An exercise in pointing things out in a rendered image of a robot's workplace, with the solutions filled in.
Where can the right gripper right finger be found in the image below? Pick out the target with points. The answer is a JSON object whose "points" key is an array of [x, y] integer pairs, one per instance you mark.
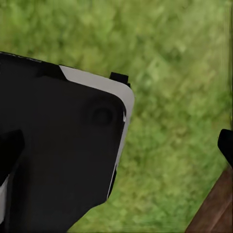
{"points": [[225, 144]]}

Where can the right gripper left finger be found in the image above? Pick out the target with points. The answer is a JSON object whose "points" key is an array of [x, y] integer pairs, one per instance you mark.
{"points": [[12, 145]]}

